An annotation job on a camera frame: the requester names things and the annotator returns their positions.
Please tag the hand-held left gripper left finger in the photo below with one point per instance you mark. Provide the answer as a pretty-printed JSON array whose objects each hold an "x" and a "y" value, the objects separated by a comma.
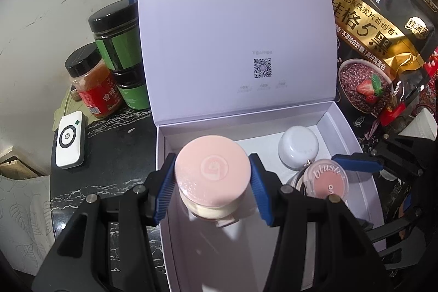
[{"x": 166, "y": 189}]

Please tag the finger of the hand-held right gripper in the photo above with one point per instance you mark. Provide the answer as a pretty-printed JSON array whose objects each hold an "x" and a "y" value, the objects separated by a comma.
[
  {"x": 356, "y": 162},
  {"x": 400, "y": 227}
]

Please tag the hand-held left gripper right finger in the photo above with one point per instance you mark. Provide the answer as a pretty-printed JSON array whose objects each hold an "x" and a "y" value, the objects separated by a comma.
[{"x": 261, "y": 191}]

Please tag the clear blush compact pink lid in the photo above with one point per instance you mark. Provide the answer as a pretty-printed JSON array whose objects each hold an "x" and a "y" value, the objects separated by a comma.
[{"x": 325, "y": 181}]

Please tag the cream compact with pink lid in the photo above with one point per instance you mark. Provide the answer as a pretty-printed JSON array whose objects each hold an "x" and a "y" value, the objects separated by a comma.
[{"x": 212, "y": 169}]

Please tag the white hinged gift box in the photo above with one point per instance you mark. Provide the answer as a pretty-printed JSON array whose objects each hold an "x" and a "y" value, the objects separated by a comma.
[{"x": 222, "y": 39}]

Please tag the white round compact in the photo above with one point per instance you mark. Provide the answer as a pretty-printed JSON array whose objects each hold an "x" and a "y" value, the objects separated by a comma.
[{"x": 297, "y": 145}]

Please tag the white folded paper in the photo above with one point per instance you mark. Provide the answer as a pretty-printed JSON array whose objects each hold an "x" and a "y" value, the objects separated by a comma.
[{"x": 424, "y": 124}]

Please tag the green label jar black lid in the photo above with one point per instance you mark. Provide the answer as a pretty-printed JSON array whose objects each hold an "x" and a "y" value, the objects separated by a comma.
[
  {"x": 131, "y": 93},
  {"x": 113, "y": 45}
]

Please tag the white flat charger pad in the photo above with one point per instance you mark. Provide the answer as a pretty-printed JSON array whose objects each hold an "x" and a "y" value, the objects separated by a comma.
[{"x": 70, "y": 139}]

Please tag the red printed packet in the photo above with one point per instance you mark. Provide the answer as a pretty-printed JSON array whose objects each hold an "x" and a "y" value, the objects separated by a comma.
[{"x": 432, "y": 73}]

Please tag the red spice jar black lid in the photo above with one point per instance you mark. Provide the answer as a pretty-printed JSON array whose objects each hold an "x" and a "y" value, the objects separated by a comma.
[{"x": 99, "y": 90}]

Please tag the black and gold oatmeal bag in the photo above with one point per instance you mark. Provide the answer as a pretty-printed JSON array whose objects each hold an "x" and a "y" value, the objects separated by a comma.
[{"x": 369, "y": 39}]

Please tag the olive green mat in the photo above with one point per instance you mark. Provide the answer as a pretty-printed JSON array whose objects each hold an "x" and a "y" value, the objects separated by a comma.
[{"x": 65, "y": 107}]

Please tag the grey leaf pattern pillow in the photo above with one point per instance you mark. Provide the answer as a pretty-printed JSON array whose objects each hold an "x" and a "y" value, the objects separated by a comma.
[{"x": 20, "y": 210}]

